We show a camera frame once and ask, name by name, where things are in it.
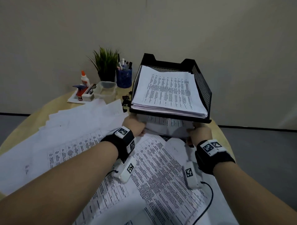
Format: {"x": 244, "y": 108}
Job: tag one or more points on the green potted plant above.
{"x": 105, "y": 62}

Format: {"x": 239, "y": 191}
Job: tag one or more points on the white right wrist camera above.
{"x": 191, "y": 176}

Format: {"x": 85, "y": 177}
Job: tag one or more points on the person's right hand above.
{"x": 201, "y": 134}

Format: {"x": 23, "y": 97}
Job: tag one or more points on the black mesh paper tray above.
{"x": 201, "y": 88}

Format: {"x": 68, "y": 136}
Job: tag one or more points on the round wooden table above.
{"x": 34, "y": 118}

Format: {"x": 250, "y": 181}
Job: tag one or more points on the pile of printed papers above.
{"x": 81, "y": 125}

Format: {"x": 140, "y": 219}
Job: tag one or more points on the white glue bottle orange cap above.
{"x": 85, "y": 80}

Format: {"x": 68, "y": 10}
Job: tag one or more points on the person's left hand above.
{"x": 134, "y": 125}

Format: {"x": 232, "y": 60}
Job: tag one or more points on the person's left forearm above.
{"x": 58, "y": 185}

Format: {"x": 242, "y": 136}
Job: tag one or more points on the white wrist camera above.
{"x": 191, "y": 176}
{"x": 125, "y": 170}

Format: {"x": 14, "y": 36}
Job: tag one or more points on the person's right forearm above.
{"x": 250, "y": 197}

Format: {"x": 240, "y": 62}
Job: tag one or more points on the heap of black binder clips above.
{"x": 126, "y": 102}

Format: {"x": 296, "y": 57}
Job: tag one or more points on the white tray with stapler items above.
{"x": 72, "y": 100}

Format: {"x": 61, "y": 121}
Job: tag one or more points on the black wrist band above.
{"x": 113, "y": 143}
{"x": 213, "y": 162}

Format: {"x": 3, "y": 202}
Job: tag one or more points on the black right wrist band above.
{"x": 213, "y": 162}

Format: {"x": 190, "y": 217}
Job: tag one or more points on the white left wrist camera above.
{"x": 125, "y": 170}

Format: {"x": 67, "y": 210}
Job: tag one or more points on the paper stack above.
{"x": 167, "y": 129}
{"x": 169, "y": 92}

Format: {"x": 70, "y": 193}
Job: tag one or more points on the red stapler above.
{"x": 81, "y": 92}

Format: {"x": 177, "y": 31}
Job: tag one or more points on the bunch of marker pens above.
{"x": 124, "y": 63}

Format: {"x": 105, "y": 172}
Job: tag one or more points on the small blue tool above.
{"x": 79, "y": 86}

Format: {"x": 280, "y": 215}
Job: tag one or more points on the blue mesh pen holder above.
{"x": 124, "y": 78}

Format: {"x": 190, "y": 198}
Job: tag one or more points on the black left wrist band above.
{"x": 113, "y": 143}

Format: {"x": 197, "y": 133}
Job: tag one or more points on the white box black label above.
{"x": 89, "y": 92}

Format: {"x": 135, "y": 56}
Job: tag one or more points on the clear plastic box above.
{"x": 105, "y": 91}

